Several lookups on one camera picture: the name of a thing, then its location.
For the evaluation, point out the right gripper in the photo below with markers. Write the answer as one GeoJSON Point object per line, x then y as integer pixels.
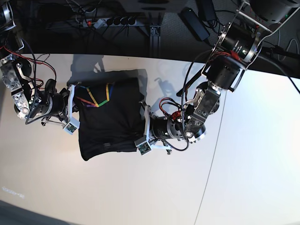
{"type": "Point", "coordinates": [47, 103]}

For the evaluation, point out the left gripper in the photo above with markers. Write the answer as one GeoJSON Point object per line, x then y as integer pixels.
{"type": "Point", "coordinates": [158, 130]}

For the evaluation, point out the black T-shirt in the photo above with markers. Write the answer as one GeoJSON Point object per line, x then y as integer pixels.
{"type": "Point", "coordinates": [109, 116]}

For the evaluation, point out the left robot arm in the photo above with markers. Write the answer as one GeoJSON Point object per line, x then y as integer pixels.
{"type": "Point", "coordinates": [236, 49]}

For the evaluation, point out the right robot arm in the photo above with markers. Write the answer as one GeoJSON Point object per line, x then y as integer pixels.
{"type": "Point", "coordinates": [17, 70]}

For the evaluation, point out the white power strip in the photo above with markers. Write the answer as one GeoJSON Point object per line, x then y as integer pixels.
{"type": "Point", "coordinates": [109, 22]}

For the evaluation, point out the black power adapter brick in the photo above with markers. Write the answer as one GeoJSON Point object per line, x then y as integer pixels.
{"type": "Point", "coordinates": [194, 24]}

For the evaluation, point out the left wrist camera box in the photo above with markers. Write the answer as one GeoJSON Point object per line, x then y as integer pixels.
{"type": "Point", "coordinates": [143, 145]}

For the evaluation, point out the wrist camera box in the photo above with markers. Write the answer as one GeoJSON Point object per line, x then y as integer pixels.
{"type": "Point", "coordinates": [143, 145]}
{"type": "Point", "coordinates": [70, 125]}

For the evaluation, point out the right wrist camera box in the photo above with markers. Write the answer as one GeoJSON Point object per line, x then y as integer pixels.
{"type": "Point", "coordinates": [70, 125]}

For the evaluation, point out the aluminium table frame post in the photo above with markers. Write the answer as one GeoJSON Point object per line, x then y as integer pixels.
{"type": "Point", "coordinates": [155, 34]}

